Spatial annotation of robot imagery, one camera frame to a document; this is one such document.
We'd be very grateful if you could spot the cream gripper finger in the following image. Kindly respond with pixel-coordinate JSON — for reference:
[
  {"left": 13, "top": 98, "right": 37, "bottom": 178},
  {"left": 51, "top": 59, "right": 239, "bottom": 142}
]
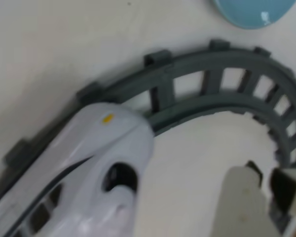
[
  {"left": 268, "top": 167, "right": 296, "bottom": 237},
  {"left": 219, "top": 160, "right": 274, "bottom": 237}
]

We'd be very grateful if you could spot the white Shinkansen toy head car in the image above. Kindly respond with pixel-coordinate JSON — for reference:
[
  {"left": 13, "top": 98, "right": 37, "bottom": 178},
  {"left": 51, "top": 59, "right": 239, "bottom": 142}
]
[{"left": 0, "top": 103, "right": 155, "bottom": 237}]

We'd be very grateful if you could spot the blue ceramic dish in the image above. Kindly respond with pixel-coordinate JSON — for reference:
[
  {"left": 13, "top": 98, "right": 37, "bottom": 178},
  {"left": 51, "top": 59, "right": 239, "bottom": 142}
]
[{"left": 210, "top": 0, "right": 296, "bottom": 30}]

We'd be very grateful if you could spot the grey plastic toy rail track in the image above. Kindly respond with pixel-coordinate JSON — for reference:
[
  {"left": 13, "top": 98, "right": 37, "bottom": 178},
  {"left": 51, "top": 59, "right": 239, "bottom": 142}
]
[{"left": 0, "top": 38, "right": 296, "bottom": 198}]

